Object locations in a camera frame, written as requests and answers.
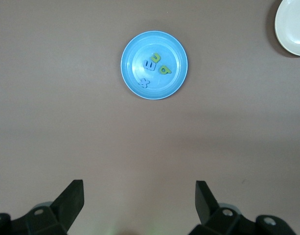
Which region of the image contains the blue foam letter m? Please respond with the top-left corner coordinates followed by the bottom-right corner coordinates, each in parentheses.
top-left (142, 58), bottom-right (157, 71)

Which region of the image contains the brown table cover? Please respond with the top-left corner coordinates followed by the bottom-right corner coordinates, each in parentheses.
top-left (0, 0), bottom-right (300, 235)

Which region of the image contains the blue plate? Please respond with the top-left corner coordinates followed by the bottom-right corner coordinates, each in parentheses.
top-left (120, 30), bottom-right (189, 100)

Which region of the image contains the green foam letter b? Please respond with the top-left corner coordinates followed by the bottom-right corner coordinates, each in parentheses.
top-left (158, 64), bottom-right (172, 75)

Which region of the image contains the beige plate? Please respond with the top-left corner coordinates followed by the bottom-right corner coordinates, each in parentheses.
top-left (274, 0), bottom-right (300, 57)

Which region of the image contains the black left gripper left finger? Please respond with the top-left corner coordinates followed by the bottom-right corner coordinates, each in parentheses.
top-left (0, 179), bottom-right (85, 235)

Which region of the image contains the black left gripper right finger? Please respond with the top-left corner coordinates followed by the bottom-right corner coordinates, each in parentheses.
top-left (190, 180), bottom-right (297, 235)

